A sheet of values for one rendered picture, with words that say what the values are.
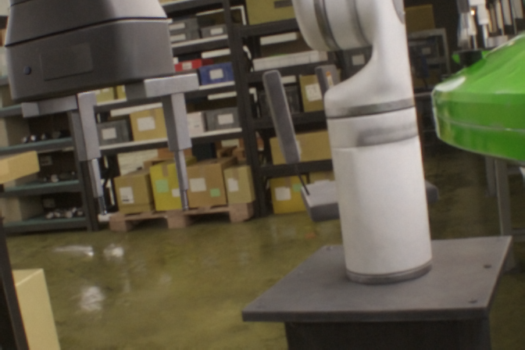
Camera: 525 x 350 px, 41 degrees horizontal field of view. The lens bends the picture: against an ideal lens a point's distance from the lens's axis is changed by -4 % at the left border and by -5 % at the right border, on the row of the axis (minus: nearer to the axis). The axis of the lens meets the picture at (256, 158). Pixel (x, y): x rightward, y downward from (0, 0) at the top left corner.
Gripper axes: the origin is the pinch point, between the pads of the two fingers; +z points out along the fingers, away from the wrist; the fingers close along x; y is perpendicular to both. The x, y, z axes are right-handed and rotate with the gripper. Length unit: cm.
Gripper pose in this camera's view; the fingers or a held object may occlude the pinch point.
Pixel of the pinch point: (142, 211)
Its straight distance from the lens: 37.5
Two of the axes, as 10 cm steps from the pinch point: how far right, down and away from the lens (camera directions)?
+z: 1.5, 9.8, 1.1
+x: 9.0, -0.9, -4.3
